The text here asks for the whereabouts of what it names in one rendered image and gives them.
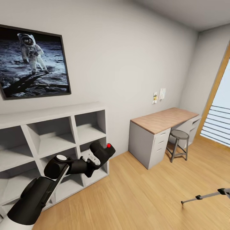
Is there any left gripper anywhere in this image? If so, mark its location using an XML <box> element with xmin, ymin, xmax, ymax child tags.
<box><xmin>75</xmin><ymin>156</ymin><xmax>99</xmax><ymax>178</ymax></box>

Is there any digital camera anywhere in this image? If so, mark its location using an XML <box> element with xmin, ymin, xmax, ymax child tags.
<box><xmin>89</xmin><ymin>141</ymin><xmax>116</xmax><ymax>169</ymax></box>

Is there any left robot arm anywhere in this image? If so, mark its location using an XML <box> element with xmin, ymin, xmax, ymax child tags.
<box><xmin>0</xmin><ymin>151</ymin><xmax>100</xmax><ymax>230</ymax></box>

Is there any camera tripod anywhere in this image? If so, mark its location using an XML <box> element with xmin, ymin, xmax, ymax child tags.
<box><xmin>181</xmin><ymin>188</ymin><xmax>230</xmax><ymax>203</ymax></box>

